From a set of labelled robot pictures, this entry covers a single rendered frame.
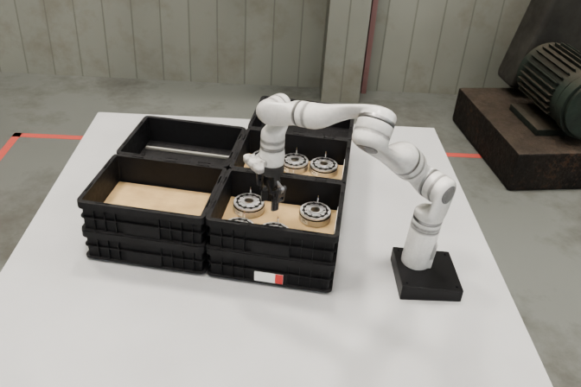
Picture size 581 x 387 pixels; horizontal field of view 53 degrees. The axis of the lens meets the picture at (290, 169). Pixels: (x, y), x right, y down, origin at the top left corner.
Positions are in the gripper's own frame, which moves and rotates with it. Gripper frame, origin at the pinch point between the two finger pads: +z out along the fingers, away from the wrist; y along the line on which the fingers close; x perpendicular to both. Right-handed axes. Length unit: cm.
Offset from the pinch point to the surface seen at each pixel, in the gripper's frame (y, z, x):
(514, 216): 33, 95, -194
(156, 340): -12, 26, 43
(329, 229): -7.4, 12.5, -18.8
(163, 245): 13.0, 14.9, 29.3
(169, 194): 34.7, 12.7, 17.9
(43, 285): 25, 26, 63
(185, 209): 24.4, 12.7, 16.9
